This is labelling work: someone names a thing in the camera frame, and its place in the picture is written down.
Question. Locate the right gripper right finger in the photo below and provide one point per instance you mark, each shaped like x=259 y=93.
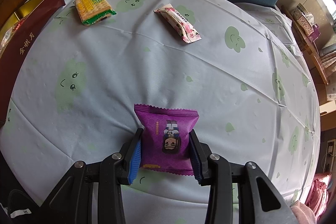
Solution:
x=212 y=170

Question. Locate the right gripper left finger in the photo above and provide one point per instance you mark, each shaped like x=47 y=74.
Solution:
x=116 y=170

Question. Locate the purple pastry packet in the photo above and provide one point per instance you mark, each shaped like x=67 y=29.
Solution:
x=165 y=138

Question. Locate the pink quilted cushion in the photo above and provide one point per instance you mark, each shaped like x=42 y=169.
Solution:
x=318 y=196

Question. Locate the cloud-print tablecloth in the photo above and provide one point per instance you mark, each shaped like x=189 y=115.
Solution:
x=75 y=93

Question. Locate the pink floral snack bar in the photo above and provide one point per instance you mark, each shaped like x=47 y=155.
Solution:
x=182 y=26

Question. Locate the wooden side table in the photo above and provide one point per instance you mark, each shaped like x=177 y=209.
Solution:
x=305 y=45

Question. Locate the green cracker pack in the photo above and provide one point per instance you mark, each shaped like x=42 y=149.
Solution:
x=93 y=11

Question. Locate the gold and maroon tin box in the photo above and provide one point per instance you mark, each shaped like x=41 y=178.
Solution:
x=35 y=15

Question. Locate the purple small bag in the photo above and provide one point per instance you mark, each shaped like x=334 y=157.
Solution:
x=315 y=34

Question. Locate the patterned tissue box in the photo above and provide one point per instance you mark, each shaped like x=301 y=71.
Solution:
x=304 y=18

